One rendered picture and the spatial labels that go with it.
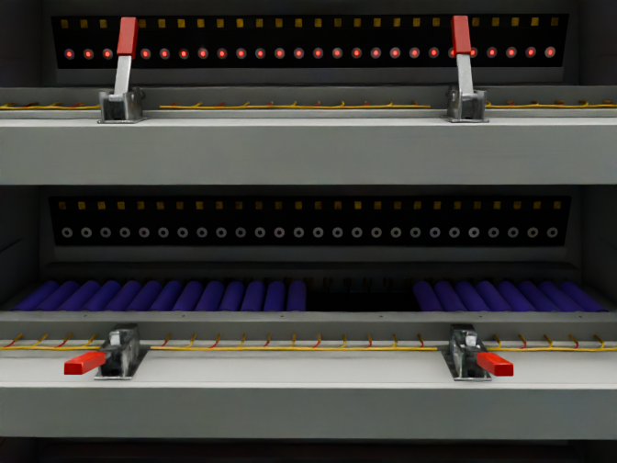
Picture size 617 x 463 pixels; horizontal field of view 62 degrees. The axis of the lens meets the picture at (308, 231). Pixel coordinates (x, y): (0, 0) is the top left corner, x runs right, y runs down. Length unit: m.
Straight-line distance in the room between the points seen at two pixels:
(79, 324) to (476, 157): 0.34
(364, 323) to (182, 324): 0.15
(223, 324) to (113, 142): 0.17
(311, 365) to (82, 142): 0.24
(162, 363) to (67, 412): 0.07
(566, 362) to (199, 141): 0.33
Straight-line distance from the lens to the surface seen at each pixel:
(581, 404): 0.44
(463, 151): 0.40
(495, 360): 0.35
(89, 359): 0.37
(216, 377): 0.41
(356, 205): 0.53
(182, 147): 0.40
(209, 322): 0.43
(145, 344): 0.45
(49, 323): 0.48
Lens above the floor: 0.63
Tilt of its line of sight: 2 degrees up
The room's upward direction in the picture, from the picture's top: straight up
